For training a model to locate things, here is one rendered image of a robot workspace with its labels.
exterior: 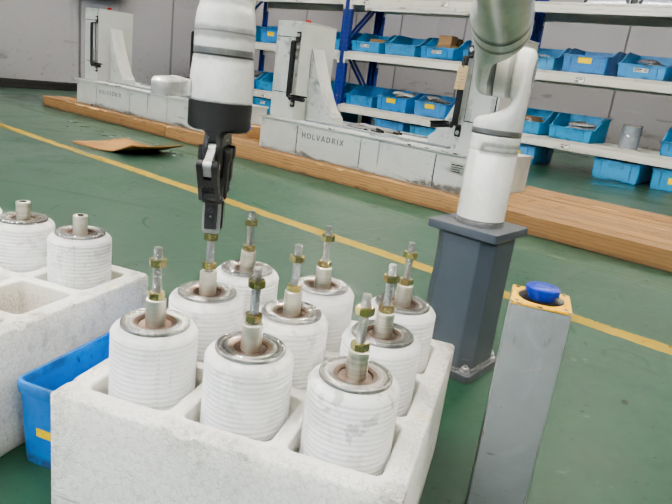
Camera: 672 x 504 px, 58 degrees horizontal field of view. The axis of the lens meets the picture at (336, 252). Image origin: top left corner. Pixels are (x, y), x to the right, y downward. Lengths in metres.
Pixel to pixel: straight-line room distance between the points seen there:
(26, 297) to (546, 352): 0.77
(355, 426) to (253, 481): 0.12
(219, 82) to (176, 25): 7.66
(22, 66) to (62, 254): 6.45
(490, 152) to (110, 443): 0.80
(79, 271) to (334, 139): 2.42
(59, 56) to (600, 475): 7.09
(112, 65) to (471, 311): 4.42
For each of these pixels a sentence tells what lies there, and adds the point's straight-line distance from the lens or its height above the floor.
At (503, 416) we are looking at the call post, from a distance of 0.81.
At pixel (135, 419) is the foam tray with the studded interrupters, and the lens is 0.68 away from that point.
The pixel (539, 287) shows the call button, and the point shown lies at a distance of 0.77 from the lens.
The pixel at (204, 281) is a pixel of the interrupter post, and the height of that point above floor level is 0.27.
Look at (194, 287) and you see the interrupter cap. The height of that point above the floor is 0.25.
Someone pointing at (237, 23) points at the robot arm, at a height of 0.58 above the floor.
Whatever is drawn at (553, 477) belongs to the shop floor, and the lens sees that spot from 1.04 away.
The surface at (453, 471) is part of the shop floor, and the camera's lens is 0.98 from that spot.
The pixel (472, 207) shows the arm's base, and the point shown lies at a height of 0.33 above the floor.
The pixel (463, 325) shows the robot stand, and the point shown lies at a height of 0.11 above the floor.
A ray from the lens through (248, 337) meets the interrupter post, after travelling 0.65.
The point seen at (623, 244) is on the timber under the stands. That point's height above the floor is 0.06.
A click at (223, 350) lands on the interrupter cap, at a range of 0.66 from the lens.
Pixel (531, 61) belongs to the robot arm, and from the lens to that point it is 1.17.
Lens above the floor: 0.54
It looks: 16 degrees down
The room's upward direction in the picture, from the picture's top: 7 degrees clockwise
